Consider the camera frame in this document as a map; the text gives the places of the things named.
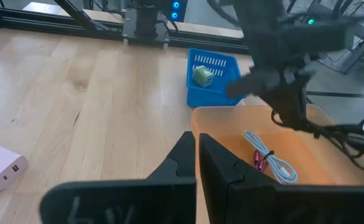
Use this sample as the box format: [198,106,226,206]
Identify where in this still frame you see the light blue braided cable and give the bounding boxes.
[243,129,299,185]

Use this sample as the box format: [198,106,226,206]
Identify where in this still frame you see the blue plastic bin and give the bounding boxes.
[185,47,246,108]

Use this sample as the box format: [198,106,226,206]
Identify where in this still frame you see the black box blue light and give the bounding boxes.
[167,0,189,23]

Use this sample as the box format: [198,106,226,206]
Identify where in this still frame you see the black table frame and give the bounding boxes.
[0,0,364,98]

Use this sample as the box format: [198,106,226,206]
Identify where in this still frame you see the pink braided cable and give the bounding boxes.
[252,149,271,173]

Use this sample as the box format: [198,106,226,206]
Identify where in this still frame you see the pink wall charger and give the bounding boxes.
[0,142,29,192]

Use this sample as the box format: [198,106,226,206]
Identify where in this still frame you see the black cable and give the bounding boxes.
[271,108,364,172]

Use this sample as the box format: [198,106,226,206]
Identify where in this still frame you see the green white wall charger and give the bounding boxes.
[191,65,215,89]

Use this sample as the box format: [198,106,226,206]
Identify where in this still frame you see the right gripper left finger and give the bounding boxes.
[39,131,198,224]

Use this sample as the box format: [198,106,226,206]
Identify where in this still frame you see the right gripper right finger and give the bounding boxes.
[198,133,364,224]

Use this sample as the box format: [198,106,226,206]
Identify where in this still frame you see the orange translucent plastic bin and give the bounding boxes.
[190,103,364,224]

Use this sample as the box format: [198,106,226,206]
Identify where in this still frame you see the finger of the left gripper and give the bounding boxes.
[268,91,291,127]
[289,88,309,131]

